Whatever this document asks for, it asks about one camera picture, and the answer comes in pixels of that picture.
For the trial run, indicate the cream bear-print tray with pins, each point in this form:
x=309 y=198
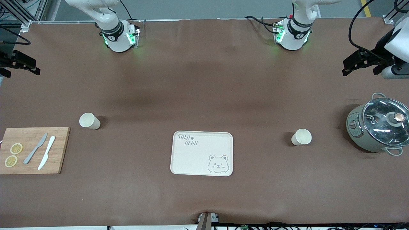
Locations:
x=198 y=159

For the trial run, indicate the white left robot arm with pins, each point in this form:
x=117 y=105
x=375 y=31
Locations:
x=295 y=35

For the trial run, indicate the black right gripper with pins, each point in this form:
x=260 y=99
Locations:
x=5 y=59

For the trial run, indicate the glass pot lid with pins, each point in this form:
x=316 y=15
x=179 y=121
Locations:
x=380 y=127

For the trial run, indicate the bamboo cutting board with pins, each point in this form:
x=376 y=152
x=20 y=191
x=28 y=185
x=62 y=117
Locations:
x=59 y=150

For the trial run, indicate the brown table cover mat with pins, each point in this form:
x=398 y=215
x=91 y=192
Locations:
x=204 y=80

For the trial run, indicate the aluminium frame profile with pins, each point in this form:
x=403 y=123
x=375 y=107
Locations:
x=387 y=20
x=25 y=25

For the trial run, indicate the green electric cooking pot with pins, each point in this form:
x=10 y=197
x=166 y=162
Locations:
x=361 y=140

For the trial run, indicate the lemon slice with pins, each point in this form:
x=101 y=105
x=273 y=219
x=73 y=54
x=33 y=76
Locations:
x=16 y=149
x=11 y=161

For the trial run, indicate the white IKEA cup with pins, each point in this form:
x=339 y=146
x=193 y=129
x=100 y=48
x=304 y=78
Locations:
x=302 y=136
x=88 y=120

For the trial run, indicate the white plastic knife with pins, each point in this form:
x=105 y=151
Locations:
x=48 y=150

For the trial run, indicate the grey plastic knife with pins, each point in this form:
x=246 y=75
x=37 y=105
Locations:
x=35 y=148

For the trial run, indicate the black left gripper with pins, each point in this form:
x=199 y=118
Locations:
x=380 y=50

